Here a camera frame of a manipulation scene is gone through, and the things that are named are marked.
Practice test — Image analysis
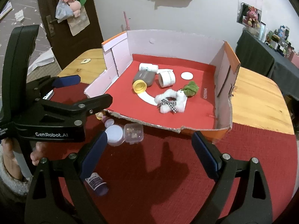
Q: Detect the grey earbud case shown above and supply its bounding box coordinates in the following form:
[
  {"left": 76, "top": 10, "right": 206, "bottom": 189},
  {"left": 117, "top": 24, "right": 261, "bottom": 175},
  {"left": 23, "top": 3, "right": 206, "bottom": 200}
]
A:
[{"left": 133, "top": 70, "right": 156, "bottom": 87}]

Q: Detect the dark brown door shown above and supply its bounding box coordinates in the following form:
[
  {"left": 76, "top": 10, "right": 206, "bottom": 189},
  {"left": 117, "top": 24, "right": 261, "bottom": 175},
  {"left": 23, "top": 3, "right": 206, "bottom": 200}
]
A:
[{"left": 38, "top": 0, "right": 103, "bottom": 69}]

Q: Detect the red table cloth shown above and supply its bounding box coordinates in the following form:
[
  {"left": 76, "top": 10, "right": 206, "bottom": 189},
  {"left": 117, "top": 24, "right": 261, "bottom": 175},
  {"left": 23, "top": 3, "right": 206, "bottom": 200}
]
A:
[{"left": 46, "top": 82, "right": 299, "bottom": 224}]

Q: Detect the dark cloth covered side table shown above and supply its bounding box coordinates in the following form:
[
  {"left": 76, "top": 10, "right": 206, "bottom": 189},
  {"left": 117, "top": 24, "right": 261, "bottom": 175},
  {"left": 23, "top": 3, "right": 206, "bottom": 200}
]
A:
[{"left": 235, "top": 30, "right": 299, "bottom": 100}]

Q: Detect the purple small bottle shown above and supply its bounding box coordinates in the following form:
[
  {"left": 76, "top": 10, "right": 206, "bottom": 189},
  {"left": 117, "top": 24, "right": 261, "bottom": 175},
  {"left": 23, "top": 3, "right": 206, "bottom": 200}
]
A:
[{"left": 85, "top": 172, "right": 108, "bottom": 196}]

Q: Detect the clear small plastic box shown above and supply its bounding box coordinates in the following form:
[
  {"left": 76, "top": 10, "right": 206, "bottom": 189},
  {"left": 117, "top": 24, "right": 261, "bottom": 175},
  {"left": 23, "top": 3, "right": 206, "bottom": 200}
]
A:
[{"left": 124, "top": 123, "right": 144, "bottom": 145}]

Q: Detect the white tag with black logo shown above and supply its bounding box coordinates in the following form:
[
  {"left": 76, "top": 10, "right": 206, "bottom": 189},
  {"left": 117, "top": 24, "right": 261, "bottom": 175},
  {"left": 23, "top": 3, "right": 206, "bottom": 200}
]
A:
[{"left": 43, "top": 90, "right": 54, "bottom": 100}]

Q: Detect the person's left hand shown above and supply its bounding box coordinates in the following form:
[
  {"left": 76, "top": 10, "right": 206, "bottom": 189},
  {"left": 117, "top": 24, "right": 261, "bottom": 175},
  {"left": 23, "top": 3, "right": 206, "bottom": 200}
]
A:
[{"left": 0, "top": 137, "right": 49, "bottom": 181}]

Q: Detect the yellow cap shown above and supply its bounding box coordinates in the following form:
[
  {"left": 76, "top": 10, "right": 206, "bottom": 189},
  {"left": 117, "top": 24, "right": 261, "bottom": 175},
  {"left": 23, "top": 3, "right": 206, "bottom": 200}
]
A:
[{"left": 132, "top": 79, "right": 147, "bottom": 94}]

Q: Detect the small paper sticker on table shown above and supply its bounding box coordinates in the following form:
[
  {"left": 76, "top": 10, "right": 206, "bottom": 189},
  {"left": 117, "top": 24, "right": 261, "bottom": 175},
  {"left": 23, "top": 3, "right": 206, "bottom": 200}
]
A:
[{"left": 81, "top": 59, "right": 91, "bottom": 64}]

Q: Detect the plastic bag on door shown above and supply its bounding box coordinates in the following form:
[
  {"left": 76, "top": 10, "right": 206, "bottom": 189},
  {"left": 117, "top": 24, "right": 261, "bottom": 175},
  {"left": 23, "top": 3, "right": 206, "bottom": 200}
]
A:
[{"left": 55, "top": 0, "right": 73, "bottom": 23}]

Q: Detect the round white cream jar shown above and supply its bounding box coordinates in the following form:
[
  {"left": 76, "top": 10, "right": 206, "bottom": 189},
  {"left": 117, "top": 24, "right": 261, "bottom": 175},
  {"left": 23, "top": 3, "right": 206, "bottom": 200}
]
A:
[{"left": 105, "top": 125, "right": 124, "bottom": 147}]

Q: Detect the pink stick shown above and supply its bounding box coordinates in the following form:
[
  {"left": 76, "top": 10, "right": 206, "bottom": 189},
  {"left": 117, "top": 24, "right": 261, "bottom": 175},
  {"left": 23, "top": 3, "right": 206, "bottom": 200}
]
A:
[{"left": 123, "top": 11, "right": 130, "bottom": 31}]

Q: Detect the small cartoon doll figure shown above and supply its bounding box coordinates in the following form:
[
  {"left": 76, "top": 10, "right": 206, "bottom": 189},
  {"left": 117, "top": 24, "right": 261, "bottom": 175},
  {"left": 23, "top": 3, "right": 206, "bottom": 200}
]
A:
[{"left": 95, "top": 111, "right": 105, "bottom": 120}]

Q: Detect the cardboard box with red bottom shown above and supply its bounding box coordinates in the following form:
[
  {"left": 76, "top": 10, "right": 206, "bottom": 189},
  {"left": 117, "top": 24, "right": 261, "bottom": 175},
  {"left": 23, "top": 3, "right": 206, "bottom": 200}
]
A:
[{"left": 84, "top": 30, "right": 240, "bottom": 139}]

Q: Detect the pink bunny plush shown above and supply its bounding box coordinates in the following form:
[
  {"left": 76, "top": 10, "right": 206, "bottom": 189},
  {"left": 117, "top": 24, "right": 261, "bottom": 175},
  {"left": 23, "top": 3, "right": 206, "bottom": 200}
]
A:
[{"left": 242, "top": 6, "right": 259, "bottom": 28}]

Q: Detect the white bottle with barcode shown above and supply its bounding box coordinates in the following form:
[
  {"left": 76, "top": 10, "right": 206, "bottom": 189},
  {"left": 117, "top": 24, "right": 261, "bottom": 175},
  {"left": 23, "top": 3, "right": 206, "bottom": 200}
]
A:
[{"left": 139, "top": 63, "right": 159, "bottom": 73}]

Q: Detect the white fluffy bunny scrunchie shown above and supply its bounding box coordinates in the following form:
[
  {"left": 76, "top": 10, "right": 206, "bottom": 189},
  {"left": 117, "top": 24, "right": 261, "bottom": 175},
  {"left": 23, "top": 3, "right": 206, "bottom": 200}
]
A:
[{"left": 154, "top": 89, "right": 187, "bottom": 114}]

